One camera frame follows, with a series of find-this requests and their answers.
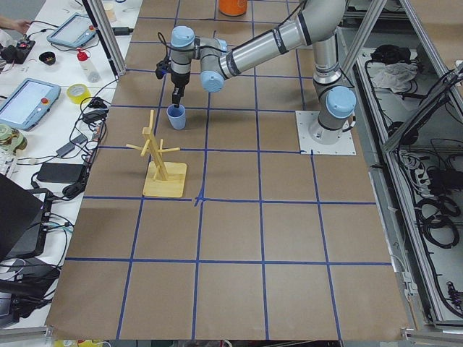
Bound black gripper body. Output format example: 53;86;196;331
171;72;190;97

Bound light blue plastic cup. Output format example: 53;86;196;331
166;104;186;130

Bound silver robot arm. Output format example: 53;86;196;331
169;1;345;112

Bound paper cup on desk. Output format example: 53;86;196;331
103;1;117;22

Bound person hand at desk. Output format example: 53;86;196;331
0;15;32;34

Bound wooden mug tree stand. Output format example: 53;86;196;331
126;110;187;198

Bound orange cylindrical can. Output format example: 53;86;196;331
218;0;248;17

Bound clear squeeze bottle red cap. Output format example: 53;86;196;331
77;48;100;83

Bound yellow tape roll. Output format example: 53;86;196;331
67;83;91;104

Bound upper teach pendant tablet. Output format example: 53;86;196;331
46;13;96;48

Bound teach pendant tablet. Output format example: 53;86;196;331
46;13;96;48
1;78;61;130

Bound black small bowl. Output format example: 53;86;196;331
39;51;56;66

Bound black power brick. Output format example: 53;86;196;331
37;163;85;184

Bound lower teach pendant tablet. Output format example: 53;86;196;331
1;78;61;130

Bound black laptop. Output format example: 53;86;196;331
1;175;52;260

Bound white crumpled cloth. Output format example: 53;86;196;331
372;62;418;93

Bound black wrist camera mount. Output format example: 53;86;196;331
155;57;171;80

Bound aluminium frame rail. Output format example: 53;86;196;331
82;0;126;78

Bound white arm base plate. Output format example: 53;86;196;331
295;111;356;155

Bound coiled black cables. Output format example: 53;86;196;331
414;194;462;250

